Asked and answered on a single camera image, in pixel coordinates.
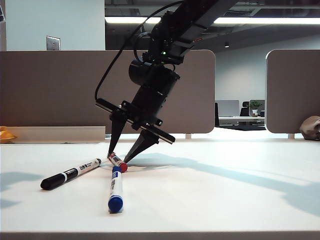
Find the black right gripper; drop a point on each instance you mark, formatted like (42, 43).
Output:
(152, 100)

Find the red whiteboard marker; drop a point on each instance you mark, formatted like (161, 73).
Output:
(118, 162)

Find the blue whiteboard marker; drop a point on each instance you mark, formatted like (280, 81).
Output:
(115, 187)

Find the black whiteboard marker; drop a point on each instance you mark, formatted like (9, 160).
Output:
(57, 178)

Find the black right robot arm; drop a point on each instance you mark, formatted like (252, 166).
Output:
(187, 17)

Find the white divider support foot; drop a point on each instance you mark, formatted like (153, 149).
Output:
(188, 136)
(290, 136)

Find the wide brown desk divider panel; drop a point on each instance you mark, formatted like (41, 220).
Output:
(50, 87)

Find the white background desk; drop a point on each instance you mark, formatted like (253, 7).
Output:
(237, 120)

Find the orange object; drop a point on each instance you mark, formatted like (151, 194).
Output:
(6, 135)

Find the small potted green plant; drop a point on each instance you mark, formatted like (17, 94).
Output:
(255, 106)

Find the black pendant ceiling lamp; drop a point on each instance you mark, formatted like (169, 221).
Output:
(226, 45)

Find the narrow brown desk divider panel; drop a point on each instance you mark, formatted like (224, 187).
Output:
(292, 92)

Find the long linear ceiling light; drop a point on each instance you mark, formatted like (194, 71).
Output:
(275, 20)

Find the metal wall plate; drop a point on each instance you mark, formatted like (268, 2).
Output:
(53, 43)

